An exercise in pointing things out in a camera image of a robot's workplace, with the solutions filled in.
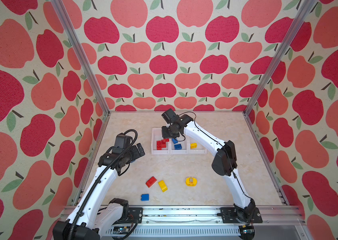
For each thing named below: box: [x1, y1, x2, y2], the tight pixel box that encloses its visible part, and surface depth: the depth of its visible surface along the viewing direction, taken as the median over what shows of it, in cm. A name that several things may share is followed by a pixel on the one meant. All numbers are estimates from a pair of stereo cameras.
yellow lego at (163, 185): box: [158, 180, 168, 193], surface depth 85 cm
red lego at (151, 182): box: [145, 176, 157, 188], surface depth 86 cm
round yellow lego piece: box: [185, 177, 198, 187], surface depth 85 cm
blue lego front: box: [140, 193, 150, 201], surface depth 82 cm
